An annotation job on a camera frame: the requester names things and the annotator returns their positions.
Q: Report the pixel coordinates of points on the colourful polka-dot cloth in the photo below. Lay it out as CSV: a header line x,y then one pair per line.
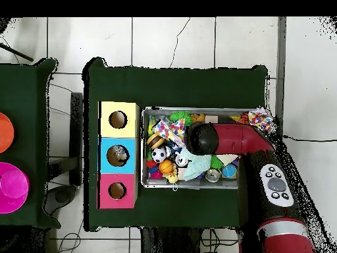
x,y
171,130

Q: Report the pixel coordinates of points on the small orange basketball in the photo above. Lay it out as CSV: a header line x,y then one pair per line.
x,y
166,166

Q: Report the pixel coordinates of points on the mint green knit cloth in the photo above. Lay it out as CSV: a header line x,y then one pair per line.
x,y
195,167

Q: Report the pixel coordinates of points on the cream cloth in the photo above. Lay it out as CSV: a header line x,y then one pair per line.
x,y
226,158

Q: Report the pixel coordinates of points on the black tripod leg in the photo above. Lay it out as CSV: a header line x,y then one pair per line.
x,y
16,52

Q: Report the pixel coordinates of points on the small soccer ball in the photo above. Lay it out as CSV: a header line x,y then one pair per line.
x,y
159,154

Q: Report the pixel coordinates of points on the wooden box with three holes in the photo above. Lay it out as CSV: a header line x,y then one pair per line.
x,y
131,147

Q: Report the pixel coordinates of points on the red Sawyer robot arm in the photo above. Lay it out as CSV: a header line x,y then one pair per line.
x,y
237,139

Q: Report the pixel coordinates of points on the green spiky ball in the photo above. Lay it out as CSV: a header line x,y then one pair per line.
x,y
216,162

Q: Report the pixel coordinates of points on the wooden burger toy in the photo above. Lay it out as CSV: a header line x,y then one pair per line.
x,y
155,140

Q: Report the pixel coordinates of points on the shallow clear mesh bin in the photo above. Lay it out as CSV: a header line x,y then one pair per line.
x,y
158,184

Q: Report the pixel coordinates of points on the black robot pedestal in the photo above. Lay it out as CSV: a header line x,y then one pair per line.
x,y
174,242

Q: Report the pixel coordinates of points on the yellow duck toy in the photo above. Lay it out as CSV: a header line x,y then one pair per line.
x,y
172,179

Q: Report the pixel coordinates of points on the black floor stand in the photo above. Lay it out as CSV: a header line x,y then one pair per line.
x,y
76,137

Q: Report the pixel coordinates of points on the orange plate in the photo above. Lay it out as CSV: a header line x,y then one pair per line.
x,y
5,133

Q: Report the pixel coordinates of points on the dark green side table cloth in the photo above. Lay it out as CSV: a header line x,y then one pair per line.
x,y
31,105

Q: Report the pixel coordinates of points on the dark green tablecloth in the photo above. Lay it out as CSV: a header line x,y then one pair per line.
x,y
131,84

